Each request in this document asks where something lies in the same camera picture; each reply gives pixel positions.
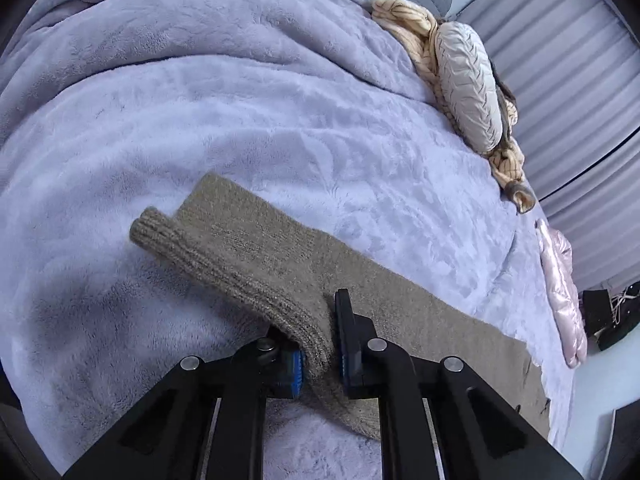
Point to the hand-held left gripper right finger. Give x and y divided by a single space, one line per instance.
344 360

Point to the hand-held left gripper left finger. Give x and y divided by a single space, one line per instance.
294 372

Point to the brown knit sweater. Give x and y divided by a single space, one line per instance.
280 260

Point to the pink shiny puffer jacket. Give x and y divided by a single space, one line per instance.
562 300

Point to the dark brown fuzzy garment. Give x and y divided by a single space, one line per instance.
516 194

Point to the lavender fleece blanket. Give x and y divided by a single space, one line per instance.
200 110

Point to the cream round pleated pillow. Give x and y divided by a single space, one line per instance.
467 85

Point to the beige striped knit garment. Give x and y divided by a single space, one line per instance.
400 15

